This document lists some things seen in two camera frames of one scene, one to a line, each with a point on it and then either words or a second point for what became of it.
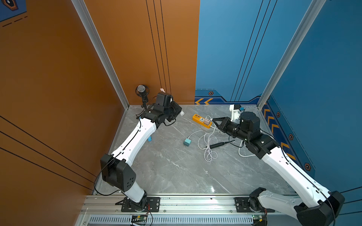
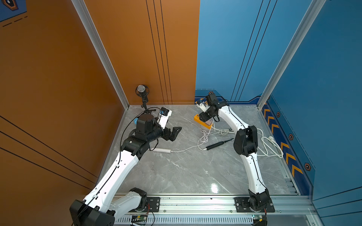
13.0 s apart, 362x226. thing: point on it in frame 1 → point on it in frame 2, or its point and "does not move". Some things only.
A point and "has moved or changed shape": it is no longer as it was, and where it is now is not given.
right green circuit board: x=257 y=217 does not move
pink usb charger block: x=207 y=121 does not move
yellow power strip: x=200 y=120 does not move
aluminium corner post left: x=84 y=13 does not move
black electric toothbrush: x=219 y=143 does not move
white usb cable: x=203 y=142 → x=198 y=144
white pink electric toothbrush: x=182 y=112 → x=164 y=150
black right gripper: x=226 y=121 → x=203 y=117
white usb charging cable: x=211 y=119 has moved or changed shape
